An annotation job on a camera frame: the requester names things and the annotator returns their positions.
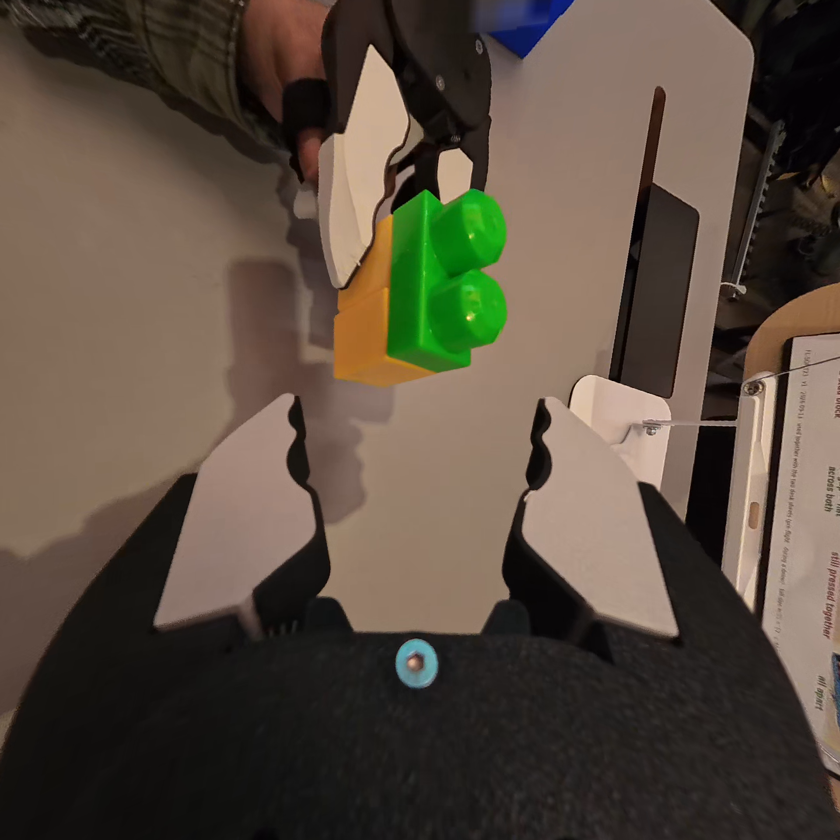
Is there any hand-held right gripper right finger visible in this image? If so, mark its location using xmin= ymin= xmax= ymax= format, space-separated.
xmin=502 ymin=397 xmax=681 ymax=649

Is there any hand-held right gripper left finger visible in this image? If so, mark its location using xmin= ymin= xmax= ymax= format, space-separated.
xmin=153 ymin=394 xmax=332 ymax=643

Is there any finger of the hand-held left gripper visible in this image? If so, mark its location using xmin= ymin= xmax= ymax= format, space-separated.
xmin=317 ymin=42 xmax=412 ymax=291
xmin=458 ymin=117 xmax=493 ymax=196

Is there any yellow mega block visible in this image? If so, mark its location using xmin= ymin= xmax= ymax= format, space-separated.
xmin=332 ymin=287 xmax=439 ymax=388
xmin=336 ymin=215 xmax=396 ymax=315

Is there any blue plastic bin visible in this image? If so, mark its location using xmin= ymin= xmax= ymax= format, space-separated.
xmin=482 ymin=0 xmax=572 ymax=60

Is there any green two-stud mega block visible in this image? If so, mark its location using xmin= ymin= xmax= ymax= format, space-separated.
xmin=386 ymin=189 xmax=509 ymax=374

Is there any person's left forearm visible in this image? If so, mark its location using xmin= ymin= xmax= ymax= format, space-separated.
xmin=0 ymin=0 xmax=290 ymax=155

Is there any person's left hand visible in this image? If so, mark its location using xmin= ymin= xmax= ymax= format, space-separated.
xmin=243 ymin=0 xmax=333 ymax=186

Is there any wooden document stand white base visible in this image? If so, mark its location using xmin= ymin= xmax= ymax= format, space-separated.
xmin=567 ymin=282 xmax=840 ymax=782

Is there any printed instruction sheet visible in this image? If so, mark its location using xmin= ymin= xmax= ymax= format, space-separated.
xmin=761 ymin=335 xmax=840 ymax=756

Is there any black table cable hatch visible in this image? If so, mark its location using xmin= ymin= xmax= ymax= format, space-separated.
xmin=609 ymin=184 xmax=700 ymax=400

